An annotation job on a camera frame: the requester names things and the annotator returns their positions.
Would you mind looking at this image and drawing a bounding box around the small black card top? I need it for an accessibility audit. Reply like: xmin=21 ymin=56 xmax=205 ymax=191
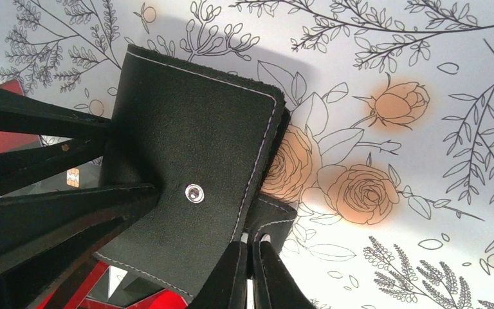
xmin=3 ymin=157 xmax=102 ymax=197

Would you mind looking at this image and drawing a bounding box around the red card centre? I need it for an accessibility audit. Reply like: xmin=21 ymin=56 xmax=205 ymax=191
xmin=38 ymin=259 xmax=187 ymax=308

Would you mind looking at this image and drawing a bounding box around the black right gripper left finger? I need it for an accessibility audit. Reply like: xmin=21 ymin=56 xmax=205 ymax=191
xmin=187 ymin=241 xmax=248 ymax=309

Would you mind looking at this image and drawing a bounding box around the red card top left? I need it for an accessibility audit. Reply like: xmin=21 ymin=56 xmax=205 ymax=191
xmin=0 ymin=79 xmax=43 ymax=157

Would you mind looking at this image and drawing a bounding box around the red card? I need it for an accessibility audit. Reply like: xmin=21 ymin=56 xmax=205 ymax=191
xmin=0 ymin=79 xmax=43 ymax=157
xmin=38 ymin=259 xmax=187 ymax=308

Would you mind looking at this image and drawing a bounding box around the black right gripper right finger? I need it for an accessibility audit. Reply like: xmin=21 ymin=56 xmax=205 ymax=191
xmin=252 ymin=241 xmax=314 ymax=309

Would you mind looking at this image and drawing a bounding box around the black card holder wallet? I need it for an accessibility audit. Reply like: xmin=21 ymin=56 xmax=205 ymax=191
xmin=95 ymin=45 xmax=296 ymax=300

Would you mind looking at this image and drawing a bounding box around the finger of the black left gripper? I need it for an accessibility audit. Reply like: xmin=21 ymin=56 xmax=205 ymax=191
xmin=0 ymin=183 xmax=159 ymax=308
xmin=0 ymin=79 xmax=113 ymax=199

